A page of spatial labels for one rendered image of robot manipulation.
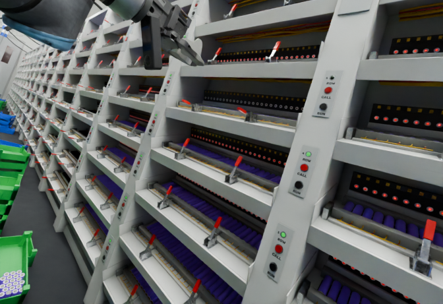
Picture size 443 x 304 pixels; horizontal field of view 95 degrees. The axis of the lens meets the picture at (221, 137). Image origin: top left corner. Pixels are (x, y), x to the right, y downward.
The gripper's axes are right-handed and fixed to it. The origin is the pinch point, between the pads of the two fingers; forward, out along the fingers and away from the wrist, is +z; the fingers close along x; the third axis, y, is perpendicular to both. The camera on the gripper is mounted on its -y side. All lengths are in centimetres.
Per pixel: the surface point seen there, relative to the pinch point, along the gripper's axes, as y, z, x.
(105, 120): -25, 21, 102
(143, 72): 8, 16, 67
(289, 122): -6.4, 20.7, -23.9
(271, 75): 6.6, 16.6, -15.3
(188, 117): -11.8, 17.0, 15.5
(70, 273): -104, 20, 61
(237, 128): -12.0, 17.1, -9.5
